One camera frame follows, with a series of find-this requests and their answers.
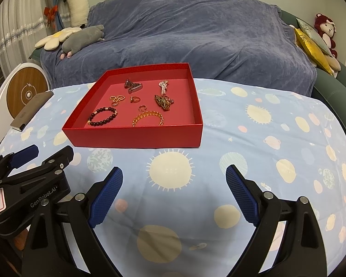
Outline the white stand with wooden disc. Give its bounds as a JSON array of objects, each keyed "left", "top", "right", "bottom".
[{"left": 0, "top": 63, "right": 49, "bottom": 156}]

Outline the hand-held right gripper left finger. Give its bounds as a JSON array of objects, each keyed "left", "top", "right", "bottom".
[{"left": 21, "top": 166, "right": 123, "bottom": 277}]

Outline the white lace curtain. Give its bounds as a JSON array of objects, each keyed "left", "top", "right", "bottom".
[{"left": 0, "top": 0, "right": 64, "bottom": 72}]

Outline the grey plush toy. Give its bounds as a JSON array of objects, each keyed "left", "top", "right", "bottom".
[{"left": 60, "top": 24, "right": 106, "bottom": 60}]

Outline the gold cushion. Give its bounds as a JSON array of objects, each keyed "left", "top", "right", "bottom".
[{"left": 294, "top": 27, "right": 335, "bottom": 75}]

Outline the red shallow box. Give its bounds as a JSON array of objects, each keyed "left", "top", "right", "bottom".
[{"left": 62, "top": 63, "right": 204, "bottom": 148}]

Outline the red curtain bow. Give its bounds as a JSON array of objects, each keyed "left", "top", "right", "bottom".
[{"left": 44, "top": 5, "right": 59, "bottom": 21}]

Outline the silver cushion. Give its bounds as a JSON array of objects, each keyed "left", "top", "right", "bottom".
[{"left": 295, "top": 17, "right": 333, "bottom": 57}]

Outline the silver and brown hair clip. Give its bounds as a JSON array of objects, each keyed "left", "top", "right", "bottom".
[{"left": 124, "top": 78, "right": 143, "bottom": 94}]

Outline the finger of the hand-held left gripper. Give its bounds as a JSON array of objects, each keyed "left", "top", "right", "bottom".
[
  {"left": 0, "top": 145, "right": 39, "bottom": 170},
  {"left": 0, "top": 146, "right": 75, "bottom": 187}
]

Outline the flower shaped cushion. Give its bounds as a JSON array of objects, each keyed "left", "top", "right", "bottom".
[{"left": 35, "top": 27, "right": 84, "bottom": 50}]

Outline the green sofa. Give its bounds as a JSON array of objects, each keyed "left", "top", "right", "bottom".
[{"left": 29, "top": 9, "right": 346, "bottom": 113}]

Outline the dark bead bracelet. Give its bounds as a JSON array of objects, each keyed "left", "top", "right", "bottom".
[{"left": 87, "top": 107, "right": 118, "bottom": 127}]

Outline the grey flat case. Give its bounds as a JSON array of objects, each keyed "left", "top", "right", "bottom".
[{"left": 11, "top": 91, "right": 54, "bottom": 130}]

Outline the gold wrist watch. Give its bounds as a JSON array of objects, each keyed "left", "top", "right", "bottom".
[{"left": 154, "top": 94, "right": 174, "bottom": 111}]

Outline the blue sofa cover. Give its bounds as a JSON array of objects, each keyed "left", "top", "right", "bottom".
[{"left": 40, "top": 0, "right": 318, "bottom": 97}]

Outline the red monkey plush toy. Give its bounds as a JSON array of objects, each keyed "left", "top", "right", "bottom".
[{"left": 314, "top": 13, "right": 341, "bottom": 72}]

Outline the white alpaca plush toy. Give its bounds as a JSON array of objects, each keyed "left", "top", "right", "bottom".
[{"left": 60, "top": 0, "right": 90, "bottom": 29}]

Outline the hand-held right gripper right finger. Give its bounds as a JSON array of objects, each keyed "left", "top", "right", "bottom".
[{"left": 225, "top": 164, "right": 327, "bottom": 277}]

